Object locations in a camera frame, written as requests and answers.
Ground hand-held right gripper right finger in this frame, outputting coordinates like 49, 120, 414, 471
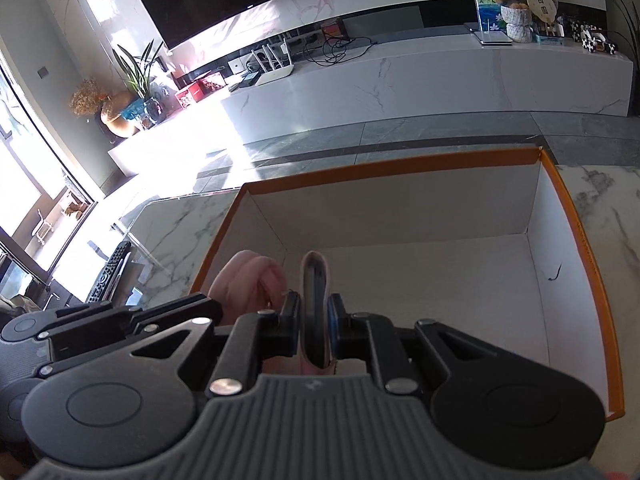
327, 292, 502, 396

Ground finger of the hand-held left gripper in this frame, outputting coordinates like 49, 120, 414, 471
37, 292, 224, 364

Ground black remote control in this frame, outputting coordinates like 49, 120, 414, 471
85, 241, 132, 306

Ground white router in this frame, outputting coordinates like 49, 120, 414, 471
249, 39, 295, 86

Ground cow-patterned toy car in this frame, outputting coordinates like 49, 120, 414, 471
570, 20, 621, 56

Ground blue printed box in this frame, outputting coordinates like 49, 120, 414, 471
122, 100, 151, 122

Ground dried flower bunch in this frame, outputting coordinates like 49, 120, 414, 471
68, 78, 104, 117

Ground orange cardboard box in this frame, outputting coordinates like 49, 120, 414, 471
189, 144, 626, 423

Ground blue green painting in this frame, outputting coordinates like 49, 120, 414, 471
471, 0, 507, 34

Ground green plant in glass vase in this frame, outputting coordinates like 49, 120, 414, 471
112, 40, 167, 127

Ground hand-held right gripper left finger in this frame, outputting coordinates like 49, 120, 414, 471
130, 292, 302, 396

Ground round paper fan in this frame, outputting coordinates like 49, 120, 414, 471
522, 0, 564, 29

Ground black cables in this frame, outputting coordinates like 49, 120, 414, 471
300, 35, 376, 67

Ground pink soft cloth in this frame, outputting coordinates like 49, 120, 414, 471
207, 249, 288, 328

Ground teddy bear in knitted wrap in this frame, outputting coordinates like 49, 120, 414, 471
490, 0, 534, 44

